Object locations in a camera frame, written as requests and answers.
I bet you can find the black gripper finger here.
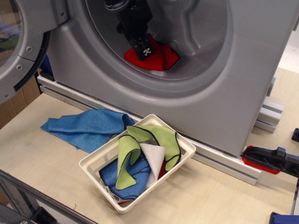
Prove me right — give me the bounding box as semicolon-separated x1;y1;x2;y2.
133;41;154;61

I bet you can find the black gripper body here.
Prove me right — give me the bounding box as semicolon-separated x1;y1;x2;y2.
115;0;152;46

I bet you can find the red cloth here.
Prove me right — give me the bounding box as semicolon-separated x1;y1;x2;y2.
124;34;180;71

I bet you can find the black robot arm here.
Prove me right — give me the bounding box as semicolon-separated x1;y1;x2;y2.
105;0;153;61

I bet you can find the grey toy washing machine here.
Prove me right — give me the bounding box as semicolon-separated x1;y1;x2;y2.
48;0;299;155

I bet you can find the grey washing machine door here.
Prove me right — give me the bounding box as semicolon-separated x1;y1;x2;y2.
0;0;68;103

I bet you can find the light blue cloth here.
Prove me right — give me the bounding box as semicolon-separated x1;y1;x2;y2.
41;110;135;153

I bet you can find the green cloth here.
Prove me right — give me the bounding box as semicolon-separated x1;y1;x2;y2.
116;125;182;190

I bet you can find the white cloth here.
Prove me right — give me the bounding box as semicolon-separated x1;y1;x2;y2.
140;143;166;188

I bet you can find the dark blue cloth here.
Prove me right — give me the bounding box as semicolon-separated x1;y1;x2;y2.
99;156;151;203

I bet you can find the white plastic basket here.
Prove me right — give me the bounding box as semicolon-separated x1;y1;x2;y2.
79;114;196;214

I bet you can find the cardboard box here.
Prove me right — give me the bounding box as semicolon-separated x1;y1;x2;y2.
0;77;40;128

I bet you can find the red black clamp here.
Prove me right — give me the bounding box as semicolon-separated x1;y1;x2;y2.
242;146;299;178

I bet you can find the black corner object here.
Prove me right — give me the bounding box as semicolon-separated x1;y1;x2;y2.
292;128;299;142

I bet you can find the blue black object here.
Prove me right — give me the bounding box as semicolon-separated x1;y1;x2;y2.
269;212;299;224

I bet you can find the aluminium profile rail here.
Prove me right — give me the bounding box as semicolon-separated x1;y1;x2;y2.
37;75;261;185

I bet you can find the metal table frame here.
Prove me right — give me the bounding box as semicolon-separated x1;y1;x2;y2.
0;170;95;224

